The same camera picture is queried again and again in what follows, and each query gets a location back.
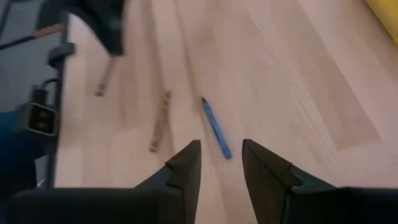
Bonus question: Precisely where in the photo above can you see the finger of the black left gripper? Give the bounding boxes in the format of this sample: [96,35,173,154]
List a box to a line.
[70,11,126,57]

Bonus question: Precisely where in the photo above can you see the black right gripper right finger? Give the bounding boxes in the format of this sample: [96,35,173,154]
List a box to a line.
[241,138,398,224]

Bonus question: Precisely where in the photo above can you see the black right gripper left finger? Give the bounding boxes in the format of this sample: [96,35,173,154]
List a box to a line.
[7,139,202,224]

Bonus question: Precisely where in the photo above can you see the brown crayon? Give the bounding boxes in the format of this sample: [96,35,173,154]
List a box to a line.
[149,90,172,154]
[94,56,116,98]

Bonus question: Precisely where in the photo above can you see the blue crayon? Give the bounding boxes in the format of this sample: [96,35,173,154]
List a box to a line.
[201,96,233,161]

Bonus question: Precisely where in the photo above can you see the black table clamp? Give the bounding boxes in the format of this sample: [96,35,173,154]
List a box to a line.
[47,42,76,68]

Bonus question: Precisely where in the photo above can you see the yellow plastic basket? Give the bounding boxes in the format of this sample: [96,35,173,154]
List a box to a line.
[364,0,398,47]

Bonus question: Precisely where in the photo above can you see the black metal table frame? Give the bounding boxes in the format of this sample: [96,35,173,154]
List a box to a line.
[0,0,71,190]

